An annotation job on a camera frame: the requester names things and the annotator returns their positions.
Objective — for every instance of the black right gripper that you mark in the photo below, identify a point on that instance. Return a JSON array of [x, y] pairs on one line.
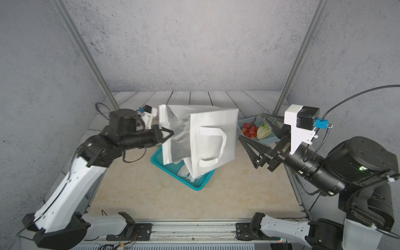
[[278, 151]]

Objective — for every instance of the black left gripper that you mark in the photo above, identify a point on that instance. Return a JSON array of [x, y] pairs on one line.
[[158, 135]]

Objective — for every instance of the white insulated delivery bag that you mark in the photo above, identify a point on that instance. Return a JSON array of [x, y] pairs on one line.
[[204, 136]]

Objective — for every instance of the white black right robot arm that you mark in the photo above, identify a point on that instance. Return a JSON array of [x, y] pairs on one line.
[[358, 170]]

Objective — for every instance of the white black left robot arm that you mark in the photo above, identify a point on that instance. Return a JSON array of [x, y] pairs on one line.
[[57, 225]]

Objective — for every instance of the green lettuce head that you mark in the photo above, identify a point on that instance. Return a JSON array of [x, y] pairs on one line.
[[263, 131]]

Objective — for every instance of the red cherry tomatoes bunch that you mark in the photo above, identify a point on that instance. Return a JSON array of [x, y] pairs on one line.
[[250, 130]]

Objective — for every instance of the light blue plastic basket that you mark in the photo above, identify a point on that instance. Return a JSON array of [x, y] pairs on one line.
[[258, 121]]

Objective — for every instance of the teal plastic basket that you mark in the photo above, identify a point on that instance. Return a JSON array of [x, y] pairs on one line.
[[173, 169]]

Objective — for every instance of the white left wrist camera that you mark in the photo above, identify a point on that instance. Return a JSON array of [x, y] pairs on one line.
[[147, 114]]

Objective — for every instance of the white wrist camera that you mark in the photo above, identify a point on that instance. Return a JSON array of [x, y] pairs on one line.
[[147, 114], [304, 122]]

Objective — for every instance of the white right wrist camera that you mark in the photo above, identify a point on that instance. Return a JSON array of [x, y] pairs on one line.
[[304, 122]]

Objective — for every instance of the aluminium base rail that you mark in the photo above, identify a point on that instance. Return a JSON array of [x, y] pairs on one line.
[[193, 235]]

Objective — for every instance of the aluminium corner post right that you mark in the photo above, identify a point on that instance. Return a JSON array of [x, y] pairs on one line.
[[308, 38]]

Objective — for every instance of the aluminium corner post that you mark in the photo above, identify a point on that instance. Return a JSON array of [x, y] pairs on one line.
[[68, 22], [308, 38]]

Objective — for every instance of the aluminium corner post left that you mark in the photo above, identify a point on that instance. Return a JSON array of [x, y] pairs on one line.
[[68, 22]]

